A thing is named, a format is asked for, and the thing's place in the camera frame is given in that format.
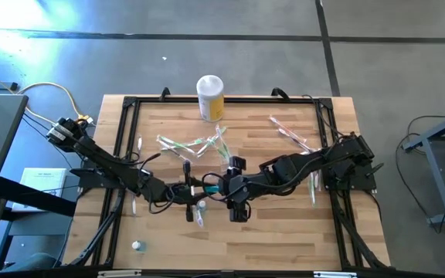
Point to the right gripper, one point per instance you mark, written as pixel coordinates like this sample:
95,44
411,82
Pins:
240,189

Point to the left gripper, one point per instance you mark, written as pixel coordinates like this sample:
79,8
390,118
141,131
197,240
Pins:
172,193

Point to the small blue mouthwash bottle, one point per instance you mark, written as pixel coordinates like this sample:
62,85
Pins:
211,189
137,245
202,204

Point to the green toothbrush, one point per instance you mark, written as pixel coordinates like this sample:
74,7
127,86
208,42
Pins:
209,143
176,144
224,148
312,197

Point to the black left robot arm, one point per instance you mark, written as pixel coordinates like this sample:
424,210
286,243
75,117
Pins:
106,162

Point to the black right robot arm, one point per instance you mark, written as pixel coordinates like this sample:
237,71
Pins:
303,170

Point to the wrapped white toothbrush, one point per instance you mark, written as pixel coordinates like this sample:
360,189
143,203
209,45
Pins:
139,143
133,206

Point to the white yellow wipes canister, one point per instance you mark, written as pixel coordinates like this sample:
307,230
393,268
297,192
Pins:
210,96

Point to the white booklet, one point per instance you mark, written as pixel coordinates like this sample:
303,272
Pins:
41,181

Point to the black crossbar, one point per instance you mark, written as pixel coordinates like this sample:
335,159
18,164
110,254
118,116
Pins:
33,197

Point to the person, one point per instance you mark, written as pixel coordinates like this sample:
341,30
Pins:
33,263

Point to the grey metal cart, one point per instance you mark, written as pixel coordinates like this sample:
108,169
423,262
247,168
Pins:
444,219

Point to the silver aluminium bracket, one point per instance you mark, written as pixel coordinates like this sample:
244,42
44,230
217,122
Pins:
334,274
118,273

